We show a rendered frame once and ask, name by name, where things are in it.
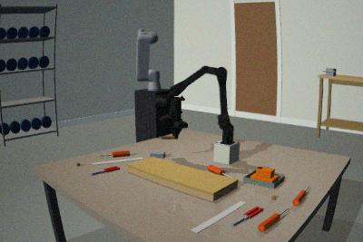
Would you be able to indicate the orange-handled awl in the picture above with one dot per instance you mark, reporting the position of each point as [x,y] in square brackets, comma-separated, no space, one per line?
[301,196]
[124,153]
[217,171]
[270,221]

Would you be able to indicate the tan floor panel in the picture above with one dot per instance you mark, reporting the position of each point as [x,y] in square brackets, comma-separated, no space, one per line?
[198,183]

